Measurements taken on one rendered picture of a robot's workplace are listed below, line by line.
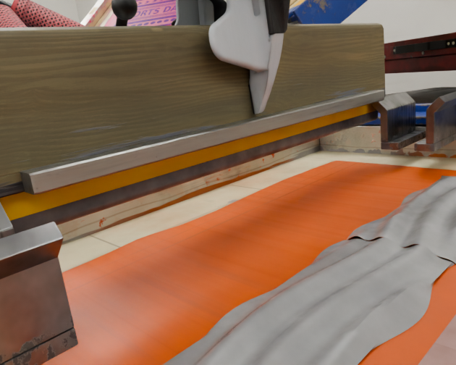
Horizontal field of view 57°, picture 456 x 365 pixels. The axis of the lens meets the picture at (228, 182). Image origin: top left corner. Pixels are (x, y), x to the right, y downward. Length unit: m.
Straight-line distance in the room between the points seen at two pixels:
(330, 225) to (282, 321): 0.13
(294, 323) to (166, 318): 0.07
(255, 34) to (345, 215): 0.15
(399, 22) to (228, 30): 2.19
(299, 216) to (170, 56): 0.16
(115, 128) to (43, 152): 0.04
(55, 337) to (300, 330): 0.10
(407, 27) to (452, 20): 0.21
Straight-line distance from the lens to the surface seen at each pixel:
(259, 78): 0.30
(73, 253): 0.34
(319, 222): 0.33
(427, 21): 2.40
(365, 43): 0.45
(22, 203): 0.23
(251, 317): 0.21
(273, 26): 0.30
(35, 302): 0.17
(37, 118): 0.22
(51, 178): 0.21
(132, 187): 0.26
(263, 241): 0.31
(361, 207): 0.36
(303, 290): 0.23
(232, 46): 0.28
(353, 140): 0.57
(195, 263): 0.28
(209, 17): 0.33
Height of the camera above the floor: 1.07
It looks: 14 degrees down
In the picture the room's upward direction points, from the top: 7 degrees counter-clockwise
